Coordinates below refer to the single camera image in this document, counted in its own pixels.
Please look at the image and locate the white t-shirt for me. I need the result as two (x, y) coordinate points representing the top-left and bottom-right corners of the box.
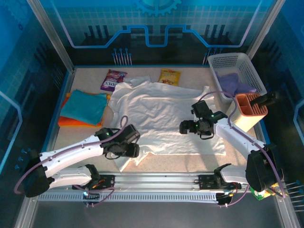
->
(108, 75), (226, 173)

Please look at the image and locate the yellow snack bag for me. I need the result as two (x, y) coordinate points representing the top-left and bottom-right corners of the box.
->
(158, 68), (181, 86)

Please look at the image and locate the orange and white utensil holder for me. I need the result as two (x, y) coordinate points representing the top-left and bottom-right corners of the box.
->
(225, 93), (269, 133)

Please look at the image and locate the orange folded t-shirt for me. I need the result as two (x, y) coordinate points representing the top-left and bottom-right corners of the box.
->
(58, 92), (111, 128)

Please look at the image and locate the purple cloth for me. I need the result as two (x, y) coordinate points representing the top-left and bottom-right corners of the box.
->
(217, 72), (258, 97)

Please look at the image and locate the teal folded t-shirt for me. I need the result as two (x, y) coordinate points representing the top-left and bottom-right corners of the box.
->
(59, 89), (109, 125)

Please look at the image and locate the purple candy bag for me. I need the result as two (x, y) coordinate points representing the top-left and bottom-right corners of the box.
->
(100, 69), (126, 91)

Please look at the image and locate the black utensil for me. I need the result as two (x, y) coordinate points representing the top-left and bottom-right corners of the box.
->
(251, 90), (280, 107)

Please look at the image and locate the white perforated plastic basket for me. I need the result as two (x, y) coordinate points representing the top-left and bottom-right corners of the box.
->
(208, 52), (268, 105)

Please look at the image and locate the green candy bag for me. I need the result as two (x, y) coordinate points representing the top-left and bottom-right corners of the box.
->
(249, 182), (289, 201)

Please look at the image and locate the aluminium mounting rail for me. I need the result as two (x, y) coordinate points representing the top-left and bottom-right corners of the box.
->
(47, 172), (285, 192)

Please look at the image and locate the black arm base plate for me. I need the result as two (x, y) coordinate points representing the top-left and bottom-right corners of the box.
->
(72, 174), (116, 190)
(198, 174), (242, 190)

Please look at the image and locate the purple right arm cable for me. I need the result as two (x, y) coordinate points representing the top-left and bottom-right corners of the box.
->
(198, 91), (285, 209)

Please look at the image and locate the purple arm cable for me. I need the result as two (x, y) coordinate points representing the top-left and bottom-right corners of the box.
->
(13, 115), (129, 208)
(198, 91), (285, 209)

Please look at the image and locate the grey slotted cable duct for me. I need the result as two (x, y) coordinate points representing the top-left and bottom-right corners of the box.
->
(38, 192), (218, 202)

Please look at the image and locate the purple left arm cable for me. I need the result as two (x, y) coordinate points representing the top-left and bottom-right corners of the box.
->
(13, 115), (129, 208)

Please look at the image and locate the aluminium frame post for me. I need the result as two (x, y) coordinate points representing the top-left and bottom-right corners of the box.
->
(241, 0), (285, 68)
(26, 0), (76, 75)

